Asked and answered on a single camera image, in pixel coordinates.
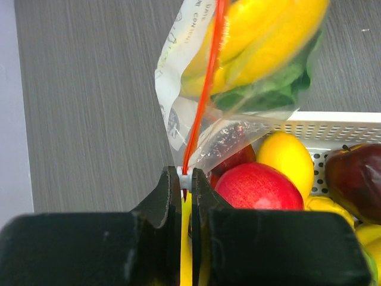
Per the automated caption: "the white perforated fruit basket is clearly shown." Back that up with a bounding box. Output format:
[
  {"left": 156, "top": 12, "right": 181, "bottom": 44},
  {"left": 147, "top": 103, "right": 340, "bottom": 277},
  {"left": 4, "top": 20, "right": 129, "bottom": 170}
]
[{"left": 276, "top": 111, "right": 381, "bottom": 197}]

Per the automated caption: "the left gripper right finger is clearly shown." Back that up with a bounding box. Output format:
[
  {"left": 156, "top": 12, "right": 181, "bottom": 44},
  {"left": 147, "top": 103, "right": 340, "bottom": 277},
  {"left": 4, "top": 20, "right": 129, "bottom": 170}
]
[{"left": 191, "top": 169, "right": 372, "bottom": 285}]

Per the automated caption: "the lone yellow banana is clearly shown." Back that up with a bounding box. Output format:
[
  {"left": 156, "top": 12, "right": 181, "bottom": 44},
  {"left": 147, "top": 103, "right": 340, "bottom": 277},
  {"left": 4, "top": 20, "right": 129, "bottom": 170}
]
[{"left": 355, "top": 223, "right": 381, "bottom": 245}]

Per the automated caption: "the yellow lemon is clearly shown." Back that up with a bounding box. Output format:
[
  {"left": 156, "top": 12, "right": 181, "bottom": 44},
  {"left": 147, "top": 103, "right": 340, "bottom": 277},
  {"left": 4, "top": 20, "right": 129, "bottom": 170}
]
[{"left": 257, "top": 131, "right": 314, "bottom": 200}]

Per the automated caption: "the dark red mangosteen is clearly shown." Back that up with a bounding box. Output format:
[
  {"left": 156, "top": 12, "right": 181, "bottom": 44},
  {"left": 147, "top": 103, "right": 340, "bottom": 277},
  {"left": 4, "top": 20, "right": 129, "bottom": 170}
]
[{"left": 324, "top": 144, "right": 380, "bottom": 225}]

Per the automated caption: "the single yellow banana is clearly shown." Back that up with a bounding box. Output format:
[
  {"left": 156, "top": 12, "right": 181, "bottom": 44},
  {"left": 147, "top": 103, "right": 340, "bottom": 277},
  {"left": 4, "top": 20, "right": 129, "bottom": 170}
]
[{"left": 180, "top": 193, "right": 192, "bottom": 286}]

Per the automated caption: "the clear zip top bag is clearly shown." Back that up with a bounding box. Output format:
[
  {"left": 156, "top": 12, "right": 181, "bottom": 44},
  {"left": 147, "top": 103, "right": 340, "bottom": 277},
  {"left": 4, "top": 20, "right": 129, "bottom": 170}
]
[{"left": 154, "top": 0, "right": 330, "bottom": 197}]

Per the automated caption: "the red apple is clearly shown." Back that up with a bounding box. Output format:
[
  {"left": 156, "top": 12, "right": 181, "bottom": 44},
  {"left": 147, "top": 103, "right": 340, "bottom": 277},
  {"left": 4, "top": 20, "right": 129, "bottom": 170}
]
[{"left": 215, "top": 162, "right": 304, "bottom": 210}]

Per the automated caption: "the yellow banana bunch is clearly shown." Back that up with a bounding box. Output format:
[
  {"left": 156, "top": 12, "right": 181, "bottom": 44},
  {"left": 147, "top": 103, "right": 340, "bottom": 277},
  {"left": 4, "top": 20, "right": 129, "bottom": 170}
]
[{"left": 181, "top": 0, "right": 330, "bottom": 96}]

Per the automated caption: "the small green cabbage ball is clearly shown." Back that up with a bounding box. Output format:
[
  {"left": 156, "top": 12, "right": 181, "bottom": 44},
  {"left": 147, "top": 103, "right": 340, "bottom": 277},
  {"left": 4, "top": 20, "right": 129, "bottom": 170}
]
[{"left": 363, "top": 247, "right": 379, "bottom": 286}]

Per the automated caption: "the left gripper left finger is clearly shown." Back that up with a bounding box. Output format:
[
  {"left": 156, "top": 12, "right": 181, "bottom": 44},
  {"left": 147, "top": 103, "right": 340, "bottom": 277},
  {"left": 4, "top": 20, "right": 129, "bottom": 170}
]
[{"left": 1, "top": 167, "right": 181, "bottom": 285}]

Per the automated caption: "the small yellow banana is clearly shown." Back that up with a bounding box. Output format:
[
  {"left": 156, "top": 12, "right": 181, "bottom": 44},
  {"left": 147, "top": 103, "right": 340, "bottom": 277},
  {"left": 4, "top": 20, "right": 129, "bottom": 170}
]
[{"left": 304, "top": 195, "right": 354, "bottom": 229}]

